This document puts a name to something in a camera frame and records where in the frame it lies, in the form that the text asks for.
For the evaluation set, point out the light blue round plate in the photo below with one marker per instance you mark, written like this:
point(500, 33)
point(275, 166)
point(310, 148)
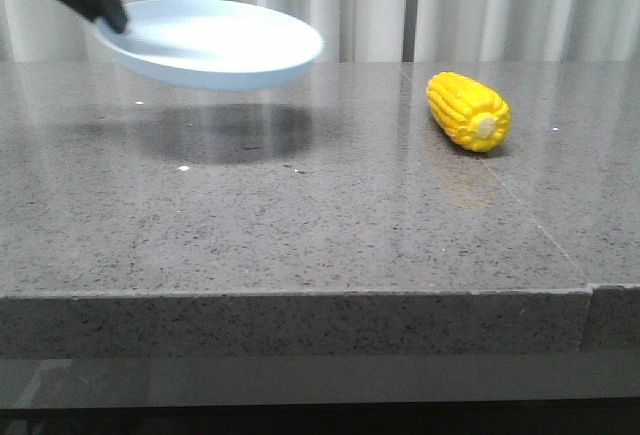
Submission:
point(212, 44)

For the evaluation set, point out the yellow corn cob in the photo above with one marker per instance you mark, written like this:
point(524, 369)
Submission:
point(474, 116)

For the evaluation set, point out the white pleated curtain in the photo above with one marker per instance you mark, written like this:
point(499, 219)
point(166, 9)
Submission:
point(450, 5)

